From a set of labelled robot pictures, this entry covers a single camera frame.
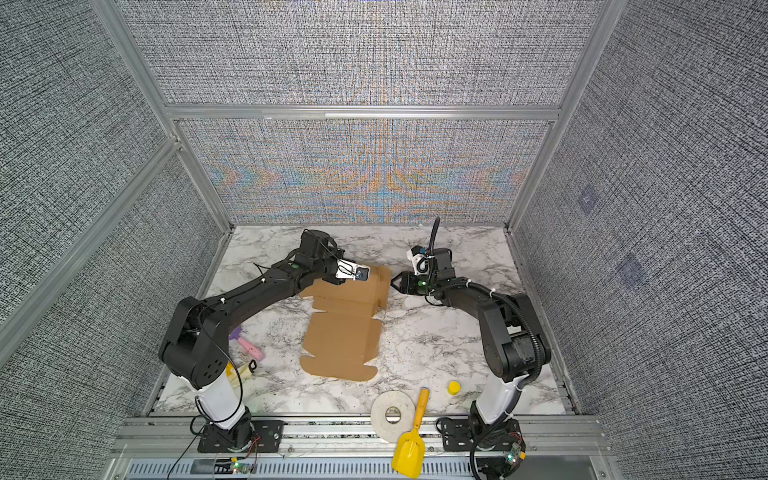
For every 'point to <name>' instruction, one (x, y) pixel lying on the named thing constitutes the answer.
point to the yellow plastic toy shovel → (409, 448)
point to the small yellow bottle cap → (454, 388)
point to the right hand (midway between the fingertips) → (397, 280)
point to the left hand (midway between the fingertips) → (350, 254)
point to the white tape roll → (387, 431)
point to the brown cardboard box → (344, 336)
